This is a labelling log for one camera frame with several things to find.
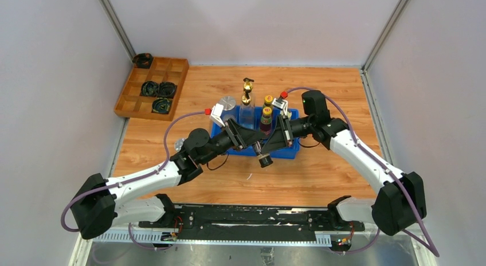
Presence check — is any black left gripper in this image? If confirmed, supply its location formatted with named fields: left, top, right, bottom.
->
left=200, top=118, right=265, bottom=165

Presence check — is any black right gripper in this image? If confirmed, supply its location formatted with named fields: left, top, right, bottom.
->
left=262, top=114, right=315, bottom=152

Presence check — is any clear glass oil bottle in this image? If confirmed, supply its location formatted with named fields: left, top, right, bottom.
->
left=239, top=94, right=255, bottom=129

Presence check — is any small black pepper shaker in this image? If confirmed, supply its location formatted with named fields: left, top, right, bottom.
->
left=253, top=141, right=273, bottom=168

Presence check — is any green label sauce bottle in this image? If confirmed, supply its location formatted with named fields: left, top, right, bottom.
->
left=259, top=106, right=273, bottom=138

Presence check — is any blue plastic divided bin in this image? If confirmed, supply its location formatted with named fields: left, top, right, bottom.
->
left=210, top=105, right=301, bottom=160

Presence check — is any jar with silver lid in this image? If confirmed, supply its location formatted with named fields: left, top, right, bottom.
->
left=218, top=96, right=237, bottom=122

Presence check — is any red label sauce bottle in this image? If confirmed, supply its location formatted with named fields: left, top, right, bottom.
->
left=264, top=95, right=274, bottom=109

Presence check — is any white bead jar blue label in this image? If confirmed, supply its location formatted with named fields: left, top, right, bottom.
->
left=174, top=138, right=185, bottom=152

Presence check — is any glass bottle with brown sauce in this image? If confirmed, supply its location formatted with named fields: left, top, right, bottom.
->
left=243, top=77, right=254, bottom=99

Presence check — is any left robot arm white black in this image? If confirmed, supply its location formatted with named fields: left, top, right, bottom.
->
left=68, top=119, right=264, bottom=240

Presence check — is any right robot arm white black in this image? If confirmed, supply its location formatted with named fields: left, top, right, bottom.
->
left=261, top=90, right=427, bottom=236

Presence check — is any dark coiled roll lower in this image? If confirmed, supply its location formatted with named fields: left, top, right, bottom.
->
left=151, top=97, right=173, bottom=115

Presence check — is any dark coiled roll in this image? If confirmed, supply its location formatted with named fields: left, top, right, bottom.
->
left=151, top=97, right=173, bottom=115
left=140, top=81, right=159, bottom=97
left=157, top=81, right=177, bottom=99

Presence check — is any dark coiled roll upper right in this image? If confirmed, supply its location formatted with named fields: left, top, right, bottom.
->
left=157, top=81, right=177, bottom=99

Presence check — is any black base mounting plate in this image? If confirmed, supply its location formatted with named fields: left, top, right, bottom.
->
left=136, top=204, right=365, bottom=243

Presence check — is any dark coiled roll upper left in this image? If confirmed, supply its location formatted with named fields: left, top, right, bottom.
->
left=140, top=81, right=159, bottom=97

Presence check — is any wooden compartment tray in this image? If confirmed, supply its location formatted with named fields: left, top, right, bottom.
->
left=114, top=53, right=189, bottom=121

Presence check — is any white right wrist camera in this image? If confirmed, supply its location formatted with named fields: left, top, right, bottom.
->
left=272, top=91, right=289, bottom=118

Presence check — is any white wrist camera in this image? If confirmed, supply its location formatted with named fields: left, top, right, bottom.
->
left=272, top=91, right=289, bottom=118
left=203, top=103, right=225, bottom=127

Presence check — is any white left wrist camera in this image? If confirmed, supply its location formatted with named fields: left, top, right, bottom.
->
left=203, top=103, right=225, bottom=127

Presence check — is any aluminium frame rail front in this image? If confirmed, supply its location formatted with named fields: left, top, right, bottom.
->
left=68, top=203, right=428, bottom=266

